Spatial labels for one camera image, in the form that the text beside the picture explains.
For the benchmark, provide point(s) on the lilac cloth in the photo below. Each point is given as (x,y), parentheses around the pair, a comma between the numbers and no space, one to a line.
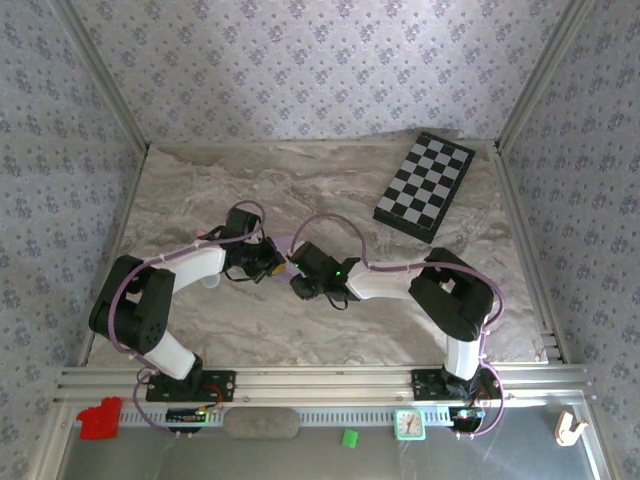
(287,244)

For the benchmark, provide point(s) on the small white cup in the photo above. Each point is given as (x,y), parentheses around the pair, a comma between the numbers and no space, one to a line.
(212,283)

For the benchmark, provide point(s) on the small green block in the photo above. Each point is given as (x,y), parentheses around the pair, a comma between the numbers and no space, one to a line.
(350,438)

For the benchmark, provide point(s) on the grey oval stone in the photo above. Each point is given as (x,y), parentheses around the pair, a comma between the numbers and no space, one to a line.
(261,424)

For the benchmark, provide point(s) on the brushed metal shelf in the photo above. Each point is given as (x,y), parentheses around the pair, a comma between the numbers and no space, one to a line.
(300,460)

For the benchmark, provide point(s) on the red toy block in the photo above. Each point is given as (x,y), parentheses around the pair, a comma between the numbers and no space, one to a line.
(99,420)

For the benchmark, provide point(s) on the teal square clock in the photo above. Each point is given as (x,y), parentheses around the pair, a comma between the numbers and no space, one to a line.
(410,425)

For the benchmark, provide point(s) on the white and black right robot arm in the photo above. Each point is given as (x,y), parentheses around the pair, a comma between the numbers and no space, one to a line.
(380,282)

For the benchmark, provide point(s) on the wooden hook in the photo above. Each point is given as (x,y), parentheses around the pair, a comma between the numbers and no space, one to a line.
(567,430)

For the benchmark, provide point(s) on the black and grey chessboard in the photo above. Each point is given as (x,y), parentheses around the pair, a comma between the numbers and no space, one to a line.
(427,185)

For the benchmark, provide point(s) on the aluminium mounting rail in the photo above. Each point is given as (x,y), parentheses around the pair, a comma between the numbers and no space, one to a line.
(325,382)

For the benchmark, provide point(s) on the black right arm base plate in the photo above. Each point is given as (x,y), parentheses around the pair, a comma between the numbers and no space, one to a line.
(425,384)

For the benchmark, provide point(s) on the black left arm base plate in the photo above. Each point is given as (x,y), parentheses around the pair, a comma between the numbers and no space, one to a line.
(220,386)

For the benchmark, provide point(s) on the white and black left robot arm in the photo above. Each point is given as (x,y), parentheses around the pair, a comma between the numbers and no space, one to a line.
(200,262)

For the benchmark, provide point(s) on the aluminium side rail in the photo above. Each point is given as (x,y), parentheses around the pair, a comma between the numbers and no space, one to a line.
(522,225)
(131,200)

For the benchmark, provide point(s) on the aluminium corner post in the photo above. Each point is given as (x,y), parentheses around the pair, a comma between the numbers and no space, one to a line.
(104,75)
(540,75)

